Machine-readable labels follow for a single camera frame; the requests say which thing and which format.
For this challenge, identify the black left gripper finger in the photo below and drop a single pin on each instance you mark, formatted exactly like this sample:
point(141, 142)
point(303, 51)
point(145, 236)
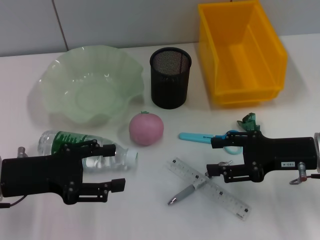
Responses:
point(117, 185)

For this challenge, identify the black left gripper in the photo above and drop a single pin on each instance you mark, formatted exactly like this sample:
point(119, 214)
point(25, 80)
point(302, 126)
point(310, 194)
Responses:
point(37, 175)

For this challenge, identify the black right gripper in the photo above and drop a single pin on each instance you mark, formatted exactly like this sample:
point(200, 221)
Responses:
point(280, 152)

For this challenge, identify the blue scissors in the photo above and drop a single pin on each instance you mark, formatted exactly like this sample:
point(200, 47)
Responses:
point(192, 137)

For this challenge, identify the pink peach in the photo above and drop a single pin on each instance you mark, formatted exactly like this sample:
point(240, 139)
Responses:
point(146, 130)

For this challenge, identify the green plastic wrapper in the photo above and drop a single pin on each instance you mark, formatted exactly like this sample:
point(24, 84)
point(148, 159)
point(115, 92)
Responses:
point(250, 122)

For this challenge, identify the clear plastic water bottle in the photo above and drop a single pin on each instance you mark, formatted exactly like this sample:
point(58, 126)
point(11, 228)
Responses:
point(47, 142)

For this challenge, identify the transparent plastic ruler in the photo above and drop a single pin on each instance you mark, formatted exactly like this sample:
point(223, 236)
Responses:
point(225, 197)

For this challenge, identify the silver pen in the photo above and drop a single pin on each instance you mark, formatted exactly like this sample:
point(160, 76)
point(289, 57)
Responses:
point(182, 193)

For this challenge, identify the green glass fruit plate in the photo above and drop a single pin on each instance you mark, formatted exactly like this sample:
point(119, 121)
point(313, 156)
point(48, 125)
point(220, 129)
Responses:
point(87, 82)

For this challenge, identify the black mesh pen holder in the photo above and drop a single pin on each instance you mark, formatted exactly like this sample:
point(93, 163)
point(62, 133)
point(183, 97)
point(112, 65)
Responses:
point(170, 85)

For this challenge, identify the yellow plastic bin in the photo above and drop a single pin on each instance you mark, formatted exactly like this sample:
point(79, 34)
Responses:
point(250, 70)

